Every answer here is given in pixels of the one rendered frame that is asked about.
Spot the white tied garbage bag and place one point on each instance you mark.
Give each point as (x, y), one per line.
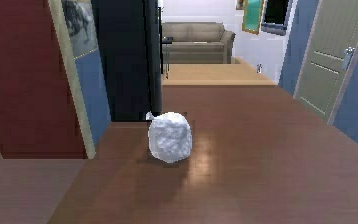
(169, 138)

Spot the tall black cabinet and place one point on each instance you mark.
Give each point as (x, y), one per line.
(128, 60)

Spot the brown sofa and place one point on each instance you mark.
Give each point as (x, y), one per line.
(197, 41)

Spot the small white floor object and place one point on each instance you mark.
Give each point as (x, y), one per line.
(259, 68)

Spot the teal gold framed picture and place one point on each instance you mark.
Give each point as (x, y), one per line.
(252, 16)

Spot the dark grey framed window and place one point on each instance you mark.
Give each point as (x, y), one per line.
(276, 15)

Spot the beige panelled room door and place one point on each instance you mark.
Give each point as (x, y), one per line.
(332, 56)

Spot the grey framed wall picture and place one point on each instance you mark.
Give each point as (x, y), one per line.
(80, 26)

